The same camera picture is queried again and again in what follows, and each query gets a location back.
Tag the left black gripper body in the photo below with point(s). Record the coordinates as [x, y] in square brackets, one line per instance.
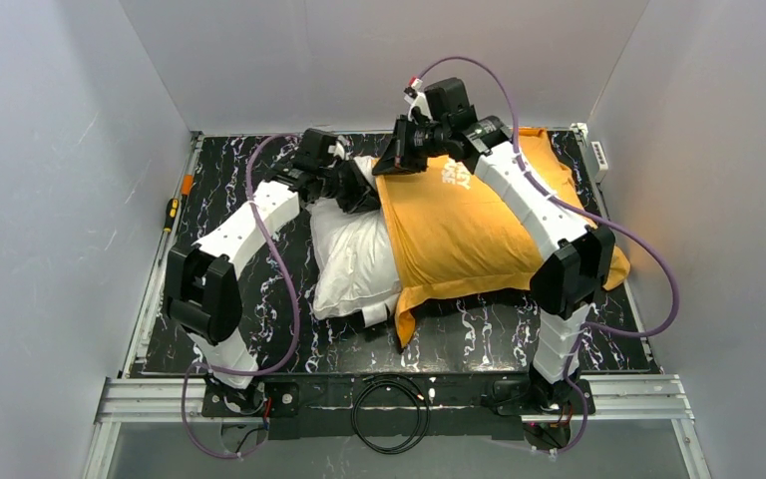
[359, 196]

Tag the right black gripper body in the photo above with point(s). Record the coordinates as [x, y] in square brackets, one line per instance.
[399, 152]

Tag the white pillow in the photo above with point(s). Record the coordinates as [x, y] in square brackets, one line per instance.
[357, 271]

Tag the orange printed pillowcase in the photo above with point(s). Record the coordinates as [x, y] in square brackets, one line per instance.
[451, 236]

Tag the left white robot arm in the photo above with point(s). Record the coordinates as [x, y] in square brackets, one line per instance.
[202, 278]

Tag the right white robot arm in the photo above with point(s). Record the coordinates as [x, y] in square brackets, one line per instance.
[576, 255]

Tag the white power strip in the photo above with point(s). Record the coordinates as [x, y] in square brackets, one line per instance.
[598, 163]

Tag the yellow handled screwdriver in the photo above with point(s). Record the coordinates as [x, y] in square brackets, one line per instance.
[177, 203]

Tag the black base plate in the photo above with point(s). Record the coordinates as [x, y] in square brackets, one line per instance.
[391, 406]

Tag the aluminium frame rail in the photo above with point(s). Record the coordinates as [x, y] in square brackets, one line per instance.
[615, 397]

